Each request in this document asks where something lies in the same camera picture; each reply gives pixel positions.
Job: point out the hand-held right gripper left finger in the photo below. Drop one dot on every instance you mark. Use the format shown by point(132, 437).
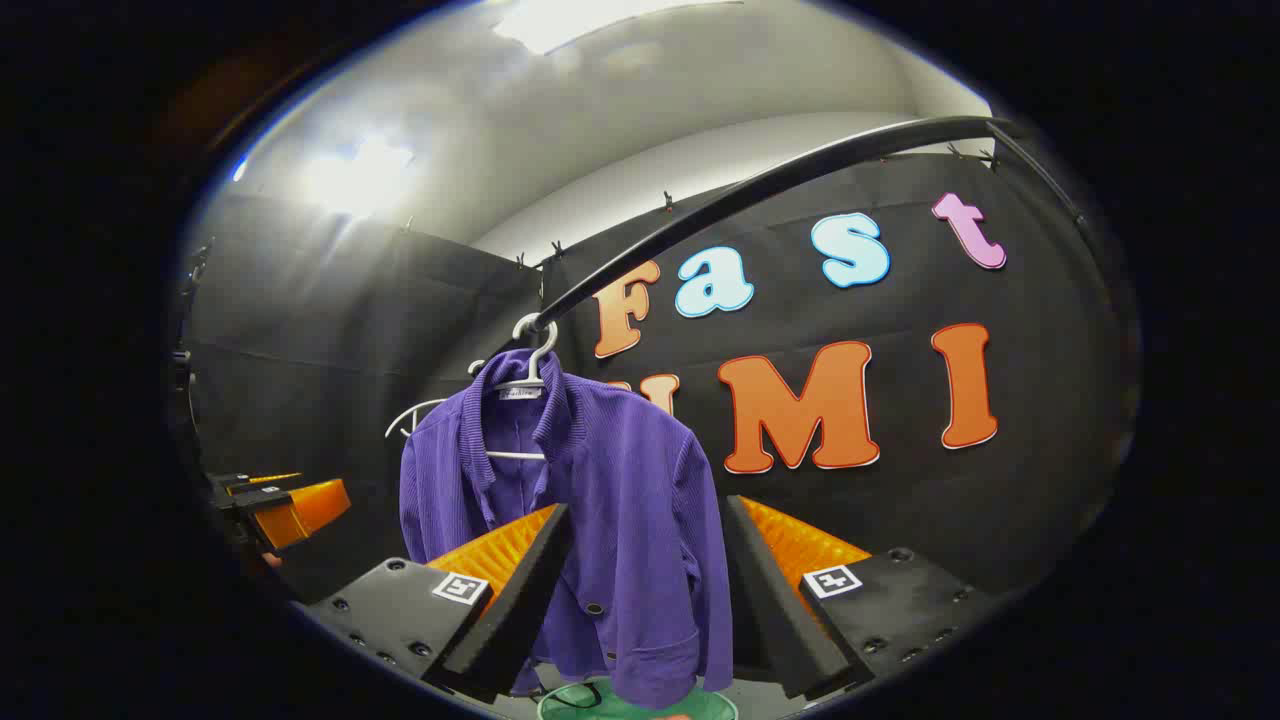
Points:
point(520, 600)

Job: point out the green laundry hamper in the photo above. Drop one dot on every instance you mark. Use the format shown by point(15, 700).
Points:
point(700, 708)

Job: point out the black clothes rack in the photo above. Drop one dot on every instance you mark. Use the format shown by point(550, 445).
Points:
point(760, 185)

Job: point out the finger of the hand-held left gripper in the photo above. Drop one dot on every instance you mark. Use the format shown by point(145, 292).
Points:
point(310, 510)
point(270, 478)

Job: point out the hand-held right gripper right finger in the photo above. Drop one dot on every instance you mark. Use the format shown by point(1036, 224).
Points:
point(765, 610)

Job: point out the white plastic hanger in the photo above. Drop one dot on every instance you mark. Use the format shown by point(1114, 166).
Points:
point(415, 408)
point(540, 362)

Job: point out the ceiling light panel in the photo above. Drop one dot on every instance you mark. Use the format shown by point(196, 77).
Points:
point(355, 175)
point(600, 20)

